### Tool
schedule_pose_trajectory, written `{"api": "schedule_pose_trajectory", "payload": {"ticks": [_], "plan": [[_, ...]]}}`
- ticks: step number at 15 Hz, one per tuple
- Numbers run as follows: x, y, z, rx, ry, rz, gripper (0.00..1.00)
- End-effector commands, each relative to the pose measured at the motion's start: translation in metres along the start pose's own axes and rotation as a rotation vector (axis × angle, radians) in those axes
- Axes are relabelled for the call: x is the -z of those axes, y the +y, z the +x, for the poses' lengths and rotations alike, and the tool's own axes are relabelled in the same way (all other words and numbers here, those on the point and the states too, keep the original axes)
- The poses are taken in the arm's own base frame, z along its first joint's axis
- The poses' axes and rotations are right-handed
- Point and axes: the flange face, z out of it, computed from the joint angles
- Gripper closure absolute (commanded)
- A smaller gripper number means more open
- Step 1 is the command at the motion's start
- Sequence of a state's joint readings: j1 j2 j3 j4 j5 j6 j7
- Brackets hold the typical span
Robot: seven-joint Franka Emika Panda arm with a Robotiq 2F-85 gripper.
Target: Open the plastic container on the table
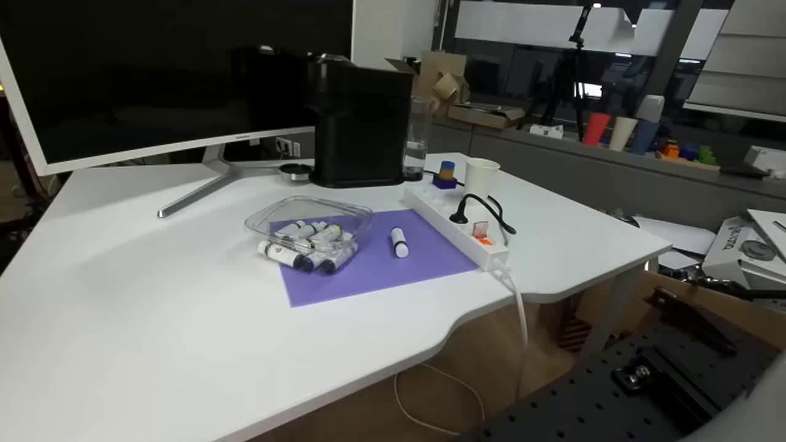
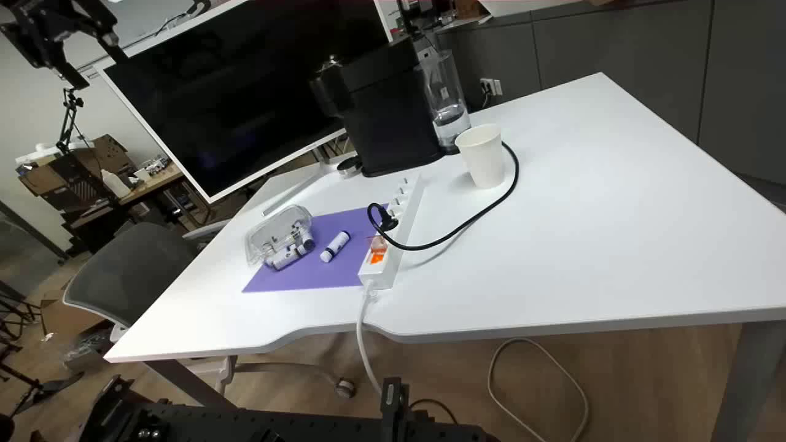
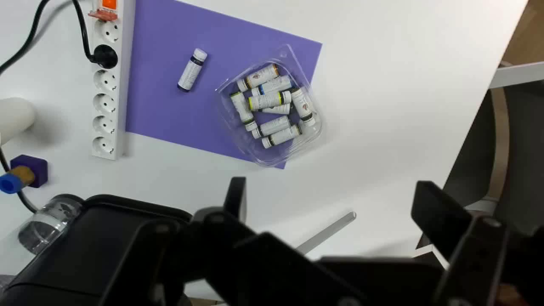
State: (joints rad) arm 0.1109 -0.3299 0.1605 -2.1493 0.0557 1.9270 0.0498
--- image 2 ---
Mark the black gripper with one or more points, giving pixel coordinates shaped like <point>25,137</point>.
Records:
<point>49,28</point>

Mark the black tripod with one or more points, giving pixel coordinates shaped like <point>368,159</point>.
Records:
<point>71,113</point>

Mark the cluttered wooden desk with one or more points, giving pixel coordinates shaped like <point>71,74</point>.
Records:
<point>88,174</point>

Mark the large black flat monitor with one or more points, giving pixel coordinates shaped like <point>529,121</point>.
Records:
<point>245,89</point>

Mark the grey office chair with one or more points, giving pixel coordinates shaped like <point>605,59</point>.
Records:
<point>124,271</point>

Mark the small dark round object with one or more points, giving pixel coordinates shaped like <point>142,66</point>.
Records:
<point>348,168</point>

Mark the black coffee machine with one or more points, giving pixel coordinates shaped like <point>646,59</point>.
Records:
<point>384,113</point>

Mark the white tube with purple band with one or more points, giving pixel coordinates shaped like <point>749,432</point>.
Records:
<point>334,247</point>

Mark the purple mat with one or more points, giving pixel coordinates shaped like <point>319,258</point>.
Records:
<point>328,271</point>

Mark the shelf clutter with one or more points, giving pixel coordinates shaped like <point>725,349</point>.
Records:
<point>425,15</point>

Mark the white power strip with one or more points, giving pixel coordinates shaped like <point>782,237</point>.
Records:
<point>391,247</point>

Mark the clear water tank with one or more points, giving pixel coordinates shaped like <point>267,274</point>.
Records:
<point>445,89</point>

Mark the white paper cup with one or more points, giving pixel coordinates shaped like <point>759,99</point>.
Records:
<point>485,159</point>

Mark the grey table leg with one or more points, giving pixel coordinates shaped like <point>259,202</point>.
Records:
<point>749,384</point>

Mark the black camera rig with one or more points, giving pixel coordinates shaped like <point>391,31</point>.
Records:
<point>245,425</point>

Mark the white wall outlet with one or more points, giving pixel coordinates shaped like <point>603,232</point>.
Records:
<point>492,87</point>

